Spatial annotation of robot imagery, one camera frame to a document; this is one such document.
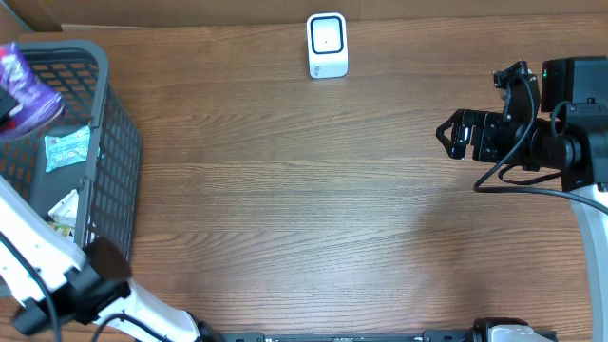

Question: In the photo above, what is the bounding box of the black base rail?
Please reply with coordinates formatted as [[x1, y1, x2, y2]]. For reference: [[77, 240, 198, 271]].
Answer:
[[218, 317, 559, 342]]

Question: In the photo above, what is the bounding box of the green yellow drink pouch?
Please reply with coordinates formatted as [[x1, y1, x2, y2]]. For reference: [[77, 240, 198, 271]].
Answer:
[[48, 222, 75, 241]]

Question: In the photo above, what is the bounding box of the teal wipes packet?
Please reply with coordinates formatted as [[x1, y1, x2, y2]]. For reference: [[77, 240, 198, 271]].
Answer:
[[44, 126, 91, 173]]

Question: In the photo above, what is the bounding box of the grey plastic basket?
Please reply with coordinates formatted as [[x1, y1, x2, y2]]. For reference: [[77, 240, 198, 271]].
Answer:
[[1, 40, 143, 257]]

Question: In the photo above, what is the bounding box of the white tube gold cap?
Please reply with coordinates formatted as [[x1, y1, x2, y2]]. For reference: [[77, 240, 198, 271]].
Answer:
[[48, 189, 79, 228]]

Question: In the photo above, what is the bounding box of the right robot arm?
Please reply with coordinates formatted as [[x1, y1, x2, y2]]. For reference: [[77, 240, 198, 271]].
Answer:
[[436, 56, 607, 341]]

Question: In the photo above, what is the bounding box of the purple pad package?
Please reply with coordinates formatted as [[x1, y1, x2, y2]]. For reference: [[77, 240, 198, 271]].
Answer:
[[1, 42, 64, 141]]

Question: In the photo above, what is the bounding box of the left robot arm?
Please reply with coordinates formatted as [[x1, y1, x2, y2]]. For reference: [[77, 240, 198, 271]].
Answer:
[[1, 180, 220, 341]]

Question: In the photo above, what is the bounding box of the white barcode scanner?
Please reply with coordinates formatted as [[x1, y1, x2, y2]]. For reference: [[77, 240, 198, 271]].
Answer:
[[306, 12, 349, 79]]

